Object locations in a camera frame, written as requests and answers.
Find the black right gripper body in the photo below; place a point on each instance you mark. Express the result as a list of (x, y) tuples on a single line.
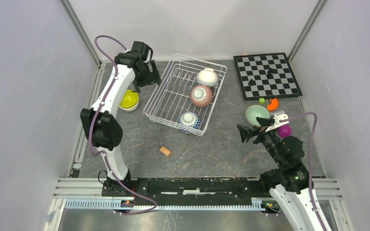
[(268, 139)]

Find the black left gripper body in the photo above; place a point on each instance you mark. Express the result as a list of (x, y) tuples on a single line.
[(140, 79)]

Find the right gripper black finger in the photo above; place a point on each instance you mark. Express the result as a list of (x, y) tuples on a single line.
[(245, 132), (263, 122)]

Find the pale green ceramic bowl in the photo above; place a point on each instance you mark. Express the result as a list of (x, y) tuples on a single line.
[(255, 111)]

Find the yellow bowl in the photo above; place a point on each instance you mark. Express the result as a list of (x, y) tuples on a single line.
[(129, 100)]

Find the plain white bowl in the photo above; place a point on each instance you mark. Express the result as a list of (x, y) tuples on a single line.
[(129, 109)]

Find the red floral patterned bowl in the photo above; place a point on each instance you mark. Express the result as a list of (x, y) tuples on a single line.
[(201, 96)]

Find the blue white patterned bowl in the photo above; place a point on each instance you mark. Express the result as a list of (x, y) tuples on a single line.
[(190, 120)]

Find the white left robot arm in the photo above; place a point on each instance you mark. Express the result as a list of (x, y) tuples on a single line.
[(99, 122)]

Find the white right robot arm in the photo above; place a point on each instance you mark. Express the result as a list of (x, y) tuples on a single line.
[(290, 184)]

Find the magenta plastic scoop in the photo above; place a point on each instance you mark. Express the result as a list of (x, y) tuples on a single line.
[(284, 131)]

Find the orange curved plastic piece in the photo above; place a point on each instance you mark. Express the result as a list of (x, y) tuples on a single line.
[(273, 104)]

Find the black chess piece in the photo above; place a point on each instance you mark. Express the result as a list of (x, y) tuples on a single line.
[(270, 71), (251, 82)]

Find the black white chessboard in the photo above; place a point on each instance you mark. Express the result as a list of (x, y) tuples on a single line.
[(281, 84)]

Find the white ribbed bowl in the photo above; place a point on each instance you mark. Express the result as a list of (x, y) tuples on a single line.
[(207, 77)]

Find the tan wooden block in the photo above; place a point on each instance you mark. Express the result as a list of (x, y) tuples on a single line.
[(165, 151)]

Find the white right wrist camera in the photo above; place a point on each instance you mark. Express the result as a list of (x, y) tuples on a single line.
[(279, 119)]

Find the white wire dish rack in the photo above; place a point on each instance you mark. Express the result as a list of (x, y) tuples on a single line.
[(172, 97)]

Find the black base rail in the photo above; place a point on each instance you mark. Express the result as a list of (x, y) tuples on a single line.
[(186, 191)]

